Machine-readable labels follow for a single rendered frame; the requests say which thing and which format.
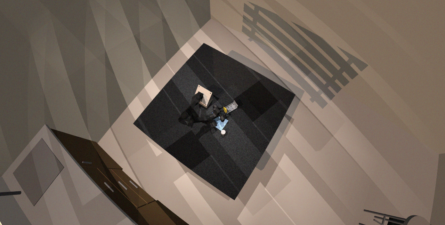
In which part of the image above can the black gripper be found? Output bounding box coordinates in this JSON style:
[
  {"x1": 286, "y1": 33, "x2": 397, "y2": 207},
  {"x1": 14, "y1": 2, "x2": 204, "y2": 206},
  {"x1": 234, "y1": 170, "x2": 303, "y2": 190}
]
[{"x1": 212, "y1": 105, "x2": 228, "y2": 122}]

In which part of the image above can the light blue flat square mat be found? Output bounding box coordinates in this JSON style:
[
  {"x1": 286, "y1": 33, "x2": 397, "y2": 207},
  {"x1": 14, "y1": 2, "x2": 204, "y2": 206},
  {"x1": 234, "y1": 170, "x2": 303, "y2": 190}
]
[{"x1": 213, "y1": 117, "x2": 228, "y2": 131}]

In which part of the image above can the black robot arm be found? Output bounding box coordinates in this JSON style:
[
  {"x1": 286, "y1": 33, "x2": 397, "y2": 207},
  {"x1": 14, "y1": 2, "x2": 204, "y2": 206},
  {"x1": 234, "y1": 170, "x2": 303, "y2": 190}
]
[{"x1": 181, "y1": 91, "x2": 220, "y2": 128}]

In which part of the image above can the grey dish rack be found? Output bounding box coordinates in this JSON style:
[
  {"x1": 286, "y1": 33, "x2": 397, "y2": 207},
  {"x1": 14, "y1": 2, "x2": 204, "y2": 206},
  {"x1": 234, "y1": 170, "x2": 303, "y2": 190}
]
[{"x1": 225, "y1": 100, "x2": 238, "y2": 114}]

